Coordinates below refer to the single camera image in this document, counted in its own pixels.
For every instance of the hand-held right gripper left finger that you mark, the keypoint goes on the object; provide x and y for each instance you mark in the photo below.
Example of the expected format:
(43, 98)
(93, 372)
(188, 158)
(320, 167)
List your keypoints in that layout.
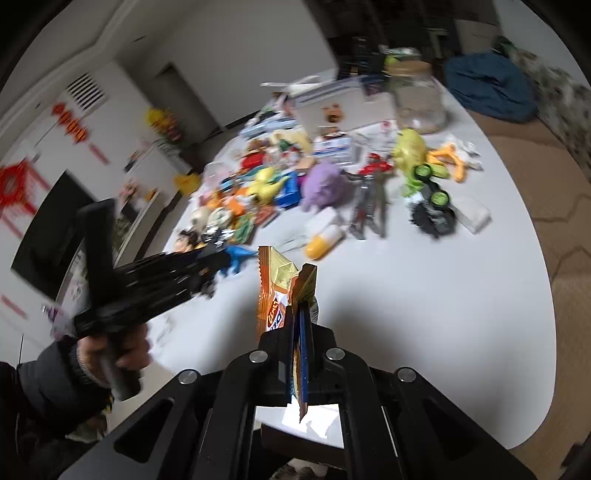
(276, 364)

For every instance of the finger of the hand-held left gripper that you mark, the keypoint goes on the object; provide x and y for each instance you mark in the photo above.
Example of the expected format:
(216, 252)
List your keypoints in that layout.
(171, 263)
(175, 290)

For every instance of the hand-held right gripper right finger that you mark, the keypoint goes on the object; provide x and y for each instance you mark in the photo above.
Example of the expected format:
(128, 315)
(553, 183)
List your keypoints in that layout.
(323, 364)

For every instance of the orange snack wrapper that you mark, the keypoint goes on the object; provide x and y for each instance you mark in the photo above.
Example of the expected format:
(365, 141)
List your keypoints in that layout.
(276, 277)

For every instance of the orange plastic toy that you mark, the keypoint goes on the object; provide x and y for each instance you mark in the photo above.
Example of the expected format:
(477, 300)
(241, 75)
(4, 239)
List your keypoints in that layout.
(451, 160)

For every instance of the person's left hand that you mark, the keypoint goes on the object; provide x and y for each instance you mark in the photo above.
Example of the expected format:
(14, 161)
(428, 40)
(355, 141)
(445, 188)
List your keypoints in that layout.
(131, 350)

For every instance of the black-haired figurine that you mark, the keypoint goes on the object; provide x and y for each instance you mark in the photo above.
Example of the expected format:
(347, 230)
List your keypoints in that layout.
(187, 240)

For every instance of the black television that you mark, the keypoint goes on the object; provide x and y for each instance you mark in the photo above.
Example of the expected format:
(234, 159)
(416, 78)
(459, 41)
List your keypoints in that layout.
(51, 230)

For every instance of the blue toy dinosaur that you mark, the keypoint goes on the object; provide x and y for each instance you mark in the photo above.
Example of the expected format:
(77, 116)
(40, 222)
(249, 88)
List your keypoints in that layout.
(239, 261)

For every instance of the white cabinet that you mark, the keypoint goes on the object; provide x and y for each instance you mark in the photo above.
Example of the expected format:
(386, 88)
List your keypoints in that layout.
(152, 184)

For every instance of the small yellow toy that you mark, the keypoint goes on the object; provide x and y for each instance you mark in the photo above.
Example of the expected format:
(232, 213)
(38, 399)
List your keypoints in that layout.
(187, 182)

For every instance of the pile of colourful small toys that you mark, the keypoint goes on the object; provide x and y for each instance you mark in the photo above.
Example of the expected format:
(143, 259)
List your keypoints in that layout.
(235, 203)

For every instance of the orange red hanging decoration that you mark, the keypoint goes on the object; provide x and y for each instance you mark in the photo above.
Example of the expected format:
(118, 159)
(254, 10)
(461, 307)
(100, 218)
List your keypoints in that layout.
(71, 122)

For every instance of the yellow white capsule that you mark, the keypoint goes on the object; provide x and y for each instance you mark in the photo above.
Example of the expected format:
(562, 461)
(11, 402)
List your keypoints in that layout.
(323, 242)

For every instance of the yellow toy dinosaur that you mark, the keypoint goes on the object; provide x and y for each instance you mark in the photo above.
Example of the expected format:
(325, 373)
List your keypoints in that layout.
(267, 182)

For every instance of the yellow plush toy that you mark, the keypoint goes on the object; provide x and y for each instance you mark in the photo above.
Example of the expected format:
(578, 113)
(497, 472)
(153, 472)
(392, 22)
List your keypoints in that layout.
(161, 122)

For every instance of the blue toy block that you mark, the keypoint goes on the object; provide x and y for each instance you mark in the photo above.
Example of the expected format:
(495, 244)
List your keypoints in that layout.
(291, 193)

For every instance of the grey robot figure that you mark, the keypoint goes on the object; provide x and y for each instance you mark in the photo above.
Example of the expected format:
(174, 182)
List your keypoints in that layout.
(369, 205)

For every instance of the purple plush toy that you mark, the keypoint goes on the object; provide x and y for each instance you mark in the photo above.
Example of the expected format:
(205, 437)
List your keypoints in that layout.
(323, 184)

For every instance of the green black toy truck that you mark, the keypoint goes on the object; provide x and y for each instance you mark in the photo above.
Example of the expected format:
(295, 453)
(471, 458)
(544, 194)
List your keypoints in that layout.
(431, 203)

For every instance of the white packet with blue label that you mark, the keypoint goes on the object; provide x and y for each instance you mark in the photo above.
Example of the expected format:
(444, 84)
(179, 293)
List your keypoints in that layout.
(334, 147)

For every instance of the white tissue packet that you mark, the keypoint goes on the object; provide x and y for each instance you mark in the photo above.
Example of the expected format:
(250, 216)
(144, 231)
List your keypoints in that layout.
(473, 212)

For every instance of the white storage box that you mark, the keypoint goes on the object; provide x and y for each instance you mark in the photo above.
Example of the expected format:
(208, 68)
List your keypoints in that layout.
(341, 108)

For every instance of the green plush figure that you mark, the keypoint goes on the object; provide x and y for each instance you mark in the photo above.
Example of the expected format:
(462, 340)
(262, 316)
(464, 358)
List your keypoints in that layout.
(410, 147)

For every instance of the crumpled white tissue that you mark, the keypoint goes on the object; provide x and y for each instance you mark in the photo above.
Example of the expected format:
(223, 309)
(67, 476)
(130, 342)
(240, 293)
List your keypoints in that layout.
(471, 154)

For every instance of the glass jar with cork lid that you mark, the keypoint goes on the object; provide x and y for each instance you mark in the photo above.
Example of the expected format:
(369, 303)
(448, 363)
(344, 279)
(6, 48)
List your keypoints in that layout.
(418, 101)

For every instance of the dark blue cloth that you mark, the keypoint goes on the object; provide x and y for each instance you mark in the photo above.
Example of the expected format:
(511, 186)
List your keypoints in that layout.
(491, 85)

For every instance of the dark shelf unit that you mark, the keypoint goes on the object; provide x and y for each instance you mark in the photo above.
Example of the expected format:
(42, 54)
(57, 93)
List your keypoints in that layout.
(406, 27)

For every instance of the floral patterned cloth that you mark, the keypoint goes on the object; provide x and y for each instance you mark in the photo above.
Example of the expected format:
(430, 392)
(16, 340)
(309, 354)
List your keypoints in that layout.
(561, 92)

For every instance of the red knot wall decoration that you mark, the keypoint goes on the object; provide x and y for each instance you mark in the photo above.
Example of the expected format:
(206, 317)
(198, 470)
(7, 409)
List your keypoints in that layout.
(16, 189)

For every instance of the white wall vent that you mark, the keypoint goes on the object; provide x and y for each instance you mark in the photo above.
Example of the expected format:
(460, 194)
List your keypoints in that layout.
(85, 91)

